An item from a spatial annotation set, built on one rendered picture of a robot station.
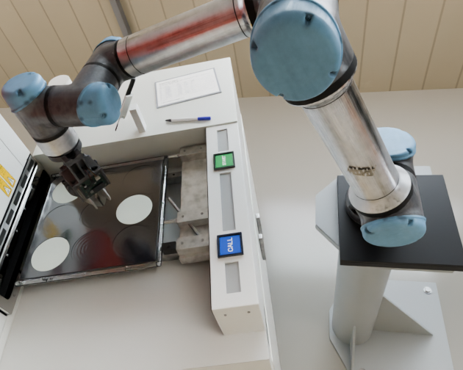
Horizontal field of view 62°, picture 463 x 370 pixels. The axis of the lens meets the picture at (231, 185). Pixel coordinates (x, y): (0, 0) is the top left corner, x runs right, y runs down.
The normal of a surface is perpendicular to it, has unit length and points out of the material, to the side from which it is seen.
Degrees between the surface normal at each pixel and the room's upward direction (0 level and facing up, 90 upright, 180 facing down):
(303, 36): 85
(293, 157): 0
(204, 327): 0
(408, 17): 90
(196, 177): 0
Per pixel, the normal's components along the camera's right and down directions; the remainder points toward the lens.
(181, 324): -0.16, -0.65
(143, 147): 0.07, 0.75
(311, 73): -0.22, 0.67
